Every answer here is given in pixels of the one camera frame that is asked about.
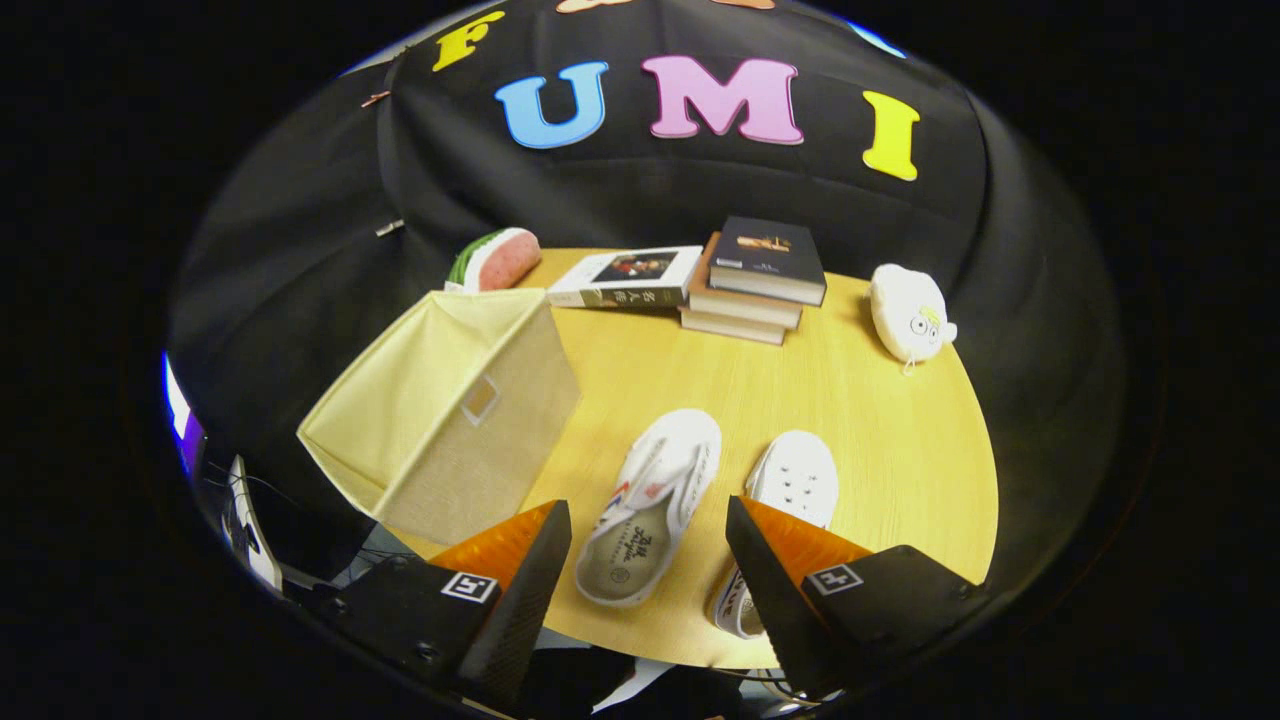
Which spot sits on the white cover book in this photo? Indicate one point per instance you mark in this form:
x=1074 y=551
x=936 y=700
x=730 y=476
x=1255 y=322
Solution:
x=630 y=270

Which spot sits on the thin book under stack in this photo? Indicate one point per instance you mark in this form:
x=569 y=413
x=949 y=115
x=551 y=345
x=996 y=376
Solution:
x=730 y=328

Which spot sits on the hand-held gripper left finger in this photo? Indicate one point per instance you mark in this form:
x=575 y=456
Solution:
x=525 y=610

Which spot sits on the white power strip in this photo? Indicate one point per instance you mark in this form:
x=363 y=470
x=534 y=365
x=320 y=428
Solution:
x=250 y=525

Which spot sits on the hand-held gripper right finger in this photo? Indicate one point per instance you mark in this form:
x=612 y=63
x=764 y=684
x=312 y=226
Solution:
x=775 y=600

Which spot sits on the white canvas shoe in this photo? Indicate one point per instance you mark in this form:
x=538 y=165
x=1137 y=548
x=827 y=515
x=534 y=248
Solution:
x=660 y=470
x=800 y=480

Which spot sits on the beige fabric storage box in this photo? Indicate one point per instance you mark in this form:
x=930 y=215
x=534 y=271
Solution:
x=420 y=420

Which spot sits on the brown cover book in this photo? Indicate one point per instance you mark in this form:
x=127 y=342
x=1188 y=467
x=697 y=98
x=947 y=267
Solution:
x=740 y=308

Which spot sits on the pink clip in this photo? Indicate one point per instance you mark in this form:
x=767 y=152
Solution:
x=377 y=98

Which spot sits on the silver clip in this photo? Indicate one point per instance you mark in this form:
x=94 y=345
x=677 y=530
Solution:
x=390 y=228

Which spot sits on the white plush toy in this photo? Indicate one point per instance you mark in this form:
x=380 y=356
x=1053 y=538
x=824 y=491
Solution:
x=905 y=310

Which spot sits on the watermelon slice toy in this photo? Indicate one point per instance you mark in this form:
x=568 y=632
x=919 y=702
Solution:
x=505 y=258

